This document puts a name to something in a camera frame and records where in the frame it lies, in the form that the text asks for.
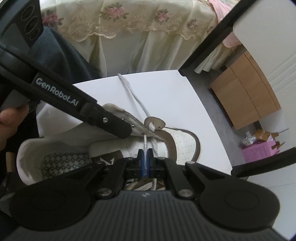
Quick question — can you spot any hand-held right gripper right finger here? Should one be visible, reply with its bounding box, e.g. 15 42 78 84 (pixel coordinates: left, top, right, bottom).
146 149 226 200

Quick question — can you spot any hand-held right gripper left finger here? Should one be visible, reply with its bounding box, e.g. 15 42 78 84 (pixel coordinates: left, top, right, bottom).
65 149 147 200

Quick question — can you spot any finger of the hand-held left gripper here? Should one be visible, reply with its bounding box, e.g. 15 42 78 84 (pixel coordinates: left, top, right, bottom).
81 101 133 139

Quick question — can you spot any white and brown sneaker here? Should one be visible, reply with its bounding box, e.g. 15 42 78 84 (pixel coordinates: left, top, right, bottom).
16 103 201 192

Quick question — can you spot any white shoelace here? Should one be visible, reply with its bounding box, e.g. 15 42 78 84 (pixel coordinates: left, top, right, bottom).
117 73 167 192

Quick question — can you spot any person's left hand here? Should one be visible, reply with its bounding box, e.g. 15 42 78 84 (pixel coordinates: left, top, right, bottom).
0 107 30 151

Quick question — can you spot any bed with cream floral bedspread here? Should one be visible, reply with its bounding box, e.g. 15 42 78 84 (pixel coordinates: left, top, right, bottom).
39 0 245 78

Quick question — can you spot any clear plastic bag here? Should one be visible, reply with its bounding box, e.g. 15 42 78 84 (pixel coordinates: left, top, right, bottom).
240 131 256 146

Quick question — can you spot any pink cardboard box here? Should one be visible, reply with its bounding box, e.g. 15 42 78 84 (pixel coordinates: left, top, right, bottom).
242 139 281 163

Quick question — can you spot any brown cardboard piece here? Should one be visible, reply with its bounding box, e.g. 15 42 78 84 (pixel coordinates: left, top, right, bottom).
254 128 286 149

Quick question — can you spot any wooden nightstand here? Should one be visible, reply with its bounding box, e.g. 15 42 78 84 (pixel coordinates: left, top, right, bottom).
209 51 281 130

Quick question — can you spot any pink cloth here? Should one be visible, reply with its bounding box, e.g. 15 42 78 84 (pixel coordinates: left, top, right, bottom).
208 0 242 49

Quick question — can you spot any white chair with black frame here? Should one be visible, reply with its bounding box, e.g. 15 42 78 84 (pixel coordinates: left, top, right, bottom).
36 0 296 232

